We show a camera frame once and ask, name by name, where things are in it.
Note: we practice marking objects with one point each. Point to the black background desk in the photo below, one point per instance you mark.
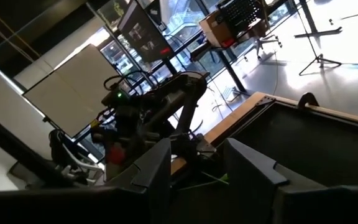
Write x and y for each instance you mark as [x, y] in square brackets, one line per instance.
[210, 49]

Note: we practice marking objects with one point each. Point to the red artificial tulip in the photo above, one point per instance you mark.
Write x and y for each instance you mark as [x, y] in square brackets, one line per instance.
[116, 154]

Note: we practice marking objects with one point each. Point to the black tripod stand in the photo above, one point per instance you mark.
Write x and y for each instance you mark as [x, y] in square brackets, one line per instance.
[319, 59]

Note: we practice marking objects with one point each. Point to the brown cardboard box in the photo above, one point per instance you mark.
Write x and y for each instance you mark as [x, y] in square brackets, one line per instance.
[216, 31]

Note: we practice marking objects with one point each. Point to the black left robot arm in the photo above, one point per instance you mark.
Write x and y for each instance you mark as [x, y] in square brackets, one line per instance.
[191, 93]

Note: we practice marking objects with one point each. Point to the silver mounting plate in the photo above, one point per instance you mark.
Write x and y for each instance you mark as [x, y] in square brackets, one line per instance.
[205, 146]

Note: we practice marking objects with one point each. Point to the black table mat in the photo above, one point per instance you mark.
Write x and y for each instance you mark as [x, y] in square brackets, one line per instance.
[306, 149]

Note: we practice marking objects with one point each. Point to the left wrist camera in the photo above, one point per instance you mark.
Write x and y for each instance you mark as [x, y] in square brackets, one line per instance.
[117, 96]

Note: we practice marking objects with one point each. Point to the office chair base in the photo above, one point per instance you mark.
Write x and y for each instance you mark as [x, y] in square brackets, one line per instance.
[267, 43]

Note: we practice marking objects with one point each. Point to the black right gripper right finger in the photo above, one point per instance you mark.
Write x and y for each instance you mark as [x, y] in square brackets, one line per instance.
[247, 186]

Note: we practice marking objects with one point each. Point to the black floor stand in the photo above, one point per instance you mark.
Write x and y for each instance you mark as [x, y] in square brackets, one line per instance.
[319, 32]

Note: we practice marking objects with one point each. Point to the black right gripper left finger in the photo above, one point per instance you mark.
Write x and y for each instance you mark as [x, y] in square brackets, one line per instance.
[157, 186]

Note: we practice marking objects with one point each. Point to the black table clamp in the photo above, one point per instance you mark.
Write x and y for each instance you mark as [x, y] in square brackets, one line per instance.
[308, 99]

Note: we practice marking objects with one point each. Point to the white board panel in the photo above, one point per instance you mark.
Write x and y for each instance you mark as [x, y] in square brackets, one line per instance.
[73, 90]

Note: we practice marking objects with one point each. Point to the black perforated crate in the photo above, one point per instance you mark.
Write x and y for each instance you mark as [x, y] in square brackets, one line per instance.
[241, 14]

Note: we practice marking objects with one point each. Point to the large black display screen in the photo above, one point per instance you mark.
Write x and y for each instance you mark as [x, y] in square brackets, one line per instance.
[145, 31]

